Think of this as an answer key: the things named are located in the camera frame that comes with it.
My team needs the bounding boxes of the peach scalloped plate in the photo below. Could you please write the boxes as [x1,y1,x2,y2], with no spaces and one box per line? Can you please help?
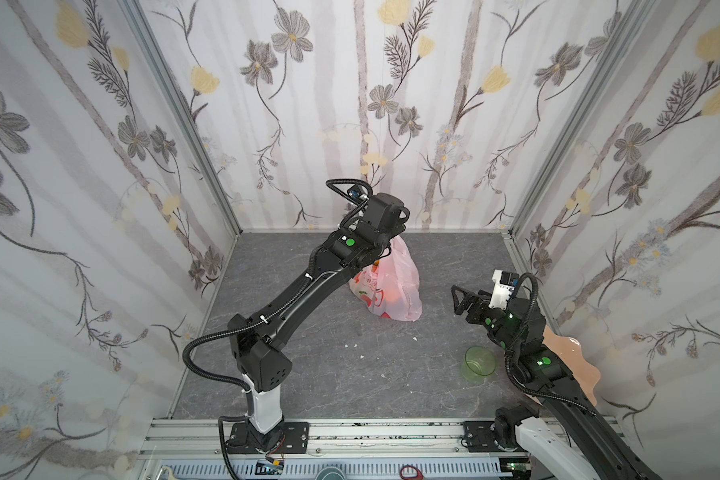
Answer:
[543,326,602,406]

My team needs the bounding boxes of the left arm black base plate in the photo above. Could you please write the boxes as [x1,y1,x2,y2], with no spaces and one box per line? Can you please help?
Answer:
[224,421,310,455]

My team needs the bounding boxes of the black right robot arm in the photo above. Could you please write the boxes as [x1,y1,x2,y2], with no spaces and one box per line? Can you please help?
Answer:
[450,270,658,479]

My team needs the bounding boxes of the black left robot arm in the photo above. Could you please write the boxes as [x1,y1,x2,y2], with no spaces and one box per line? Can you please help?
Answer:
[182,178,410,452]

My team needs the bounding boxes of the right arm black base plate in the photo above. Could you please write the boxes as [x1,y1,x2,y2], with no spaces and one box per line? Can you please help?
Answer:
[461,419,524,453]

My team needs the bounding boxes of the green translucent plastic cup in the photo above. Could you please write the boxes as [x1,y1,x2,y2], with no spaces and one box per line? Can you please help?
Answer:
[460,346,497,383]

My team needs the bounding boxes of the aluminium frame rail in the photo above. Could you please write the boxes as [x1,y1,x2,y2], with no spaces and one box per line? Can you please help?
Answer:
[137,418,567,479]

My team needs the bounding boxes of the pink plastic bag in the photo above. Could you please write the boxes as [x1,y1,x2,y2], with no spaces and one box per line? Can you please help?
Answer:
[348,237,423,322]

